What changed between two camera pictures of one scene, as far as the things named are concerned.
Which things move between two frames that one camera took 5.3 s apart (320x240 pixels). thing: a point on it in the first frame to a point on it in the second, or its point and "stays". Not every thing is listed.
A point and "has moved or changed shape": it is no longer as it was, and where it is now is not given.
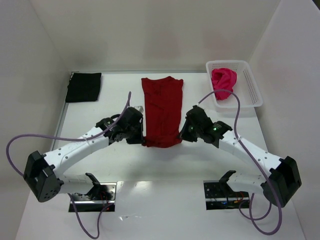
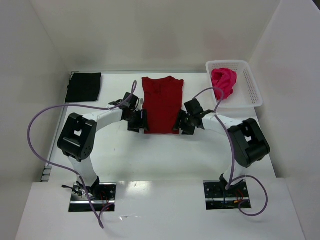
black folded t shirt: x=83 y=87 stays
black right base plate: x=219 y=195 stays
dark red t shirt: x=163 y=101 has moved or changed shape
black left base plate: x=98 y=199 stays
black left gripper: x=137 y=134 to x=138 y=123
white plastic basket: x=246 y=85 stays
